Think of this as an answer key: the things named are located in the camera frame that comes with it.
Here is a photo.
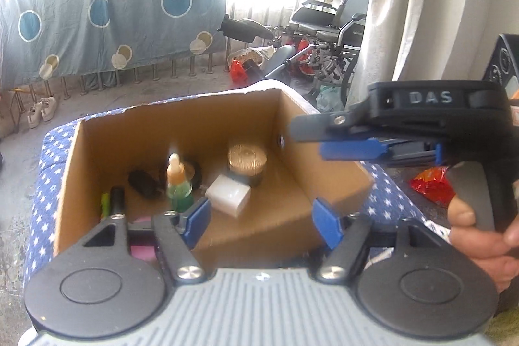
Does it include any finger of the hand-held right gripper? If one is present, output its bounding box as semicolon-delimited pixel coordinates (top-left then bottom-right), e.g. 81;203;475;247
289;103;371;142
320;138;442;166

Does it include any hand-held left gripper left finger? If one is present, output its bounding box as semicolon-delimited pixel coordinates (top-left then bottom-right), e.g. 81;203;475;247
83;198;211;285

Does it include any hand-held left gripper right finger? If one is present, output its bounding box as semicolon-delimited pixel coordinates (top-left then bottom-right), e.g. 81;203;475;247
314;198;451;284

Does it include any green dropper bottle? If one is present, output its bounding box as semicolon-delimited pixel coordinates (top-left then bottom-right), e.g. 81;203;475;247
165;152;195;214

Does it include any white charger plug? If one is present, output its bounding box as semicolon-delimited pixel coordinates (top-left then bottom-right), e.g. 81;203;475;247
205;173;251;217

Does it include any black tape roll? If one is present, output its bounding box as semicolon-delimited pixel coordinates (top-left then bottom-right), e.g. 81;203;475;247
184;161;203;190

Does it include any brown cardboard box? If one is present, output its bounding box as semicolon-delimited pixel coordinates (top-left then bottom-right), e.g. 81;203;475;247
53;87;376;266

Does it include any pink plastic lid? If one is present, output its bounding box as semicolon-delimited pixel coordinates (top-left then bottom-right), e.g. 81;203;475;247
127;230;157;261

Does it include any black oval key fob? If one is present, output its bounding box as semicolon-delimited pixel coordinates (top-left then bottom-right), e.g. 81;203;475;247
127;169;161;198

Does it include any black jar with gold lid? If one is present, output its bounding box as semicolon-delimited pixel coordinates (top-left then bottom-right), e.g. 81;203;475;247
227;143;268;188

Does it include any person's right hand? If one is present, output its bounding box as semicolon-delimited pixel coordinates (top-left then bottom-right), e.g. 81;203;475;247
448;197;519;294

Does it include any light plastic bag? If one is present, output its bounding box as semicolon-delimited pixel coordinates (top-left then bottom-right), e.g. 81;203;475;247
316;87;345;109

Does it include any grey cylindrical cushion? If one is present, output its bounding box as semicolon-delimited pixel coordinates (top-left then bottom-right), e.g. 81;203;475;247
263;45;293;80

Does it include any red orange plastic bag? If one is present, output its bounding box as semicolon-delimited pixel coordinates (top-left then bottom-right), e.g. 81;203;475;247
411;168;451;205

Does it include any cream window curtain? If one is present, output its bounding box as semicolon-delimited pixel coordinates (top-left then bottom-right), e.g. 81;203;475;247
349;0;519;115

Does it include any folding wheelchair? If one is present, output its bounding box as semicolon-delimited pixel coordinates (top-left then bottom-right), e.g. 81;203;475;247
284;0;376;103

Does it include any small red bag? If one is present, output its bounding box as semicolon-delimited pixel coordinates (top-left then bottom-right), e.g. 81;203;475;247
230;60;249;85

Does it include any black padded cushion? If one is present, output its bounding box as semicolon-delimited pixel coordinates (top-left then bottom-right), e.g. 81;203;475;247
217;14;273;44

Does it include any blue white star blanket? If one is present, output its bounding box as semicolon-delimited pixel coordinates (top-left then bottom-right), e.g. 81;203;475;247
22;87;451;290

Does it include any white shoe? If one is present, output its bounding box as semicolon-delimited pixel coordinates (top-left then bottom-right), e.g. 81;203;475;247
26;103;43;128
41;97;57;122

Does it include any grey hanging sheet with circles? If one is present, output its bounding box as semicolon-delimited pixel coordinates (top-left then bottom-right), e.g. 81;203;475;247
0;0;228;87

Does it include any yellow wooden frame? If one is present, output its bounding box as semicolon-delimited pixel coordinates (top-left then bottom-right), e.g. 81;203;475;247
11;87;34;130

